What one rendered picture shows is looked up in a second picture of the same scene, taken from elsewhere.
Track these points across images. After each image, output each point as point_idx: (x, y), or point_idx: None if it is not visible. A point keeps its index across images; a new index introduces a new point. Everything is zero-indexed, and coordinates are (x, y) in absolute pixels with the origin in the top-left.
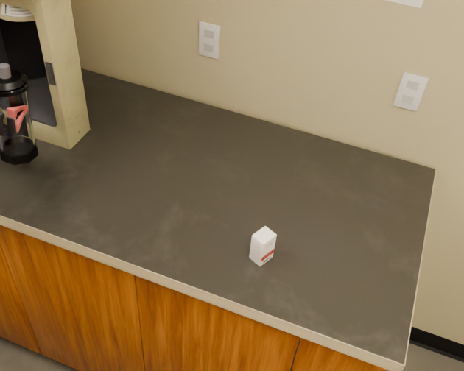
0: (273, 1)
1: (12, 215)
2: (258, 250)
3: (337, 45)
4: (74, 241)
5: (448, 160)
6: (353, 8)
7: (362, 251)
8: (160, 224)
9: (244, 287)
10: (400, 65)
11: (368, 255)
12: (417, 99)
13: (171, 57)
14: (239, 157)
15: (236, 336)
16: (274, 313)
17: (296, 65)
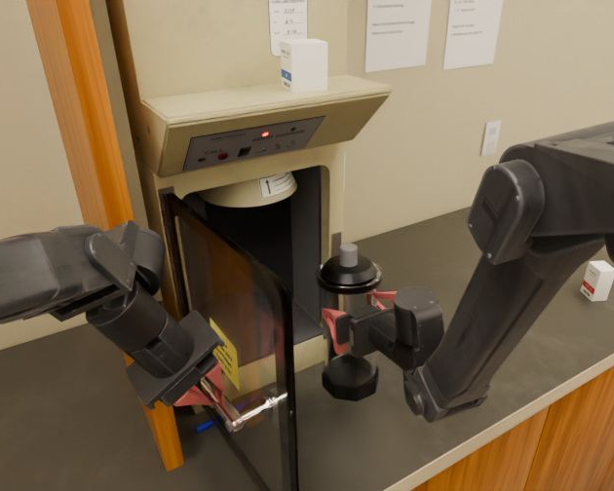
0: (391, 102)
1: (441, 447)
2: (608, 282)
3: (441, 122)
4: (521, 406)
5: None
6: (450, 83)
7: (600, 249)
8: None
9: None
10: (482, 119)
11: (605, 248)
12: (495, 141)
13: None
14: (441, 257)
15: None
16: None
17: (411, 159)
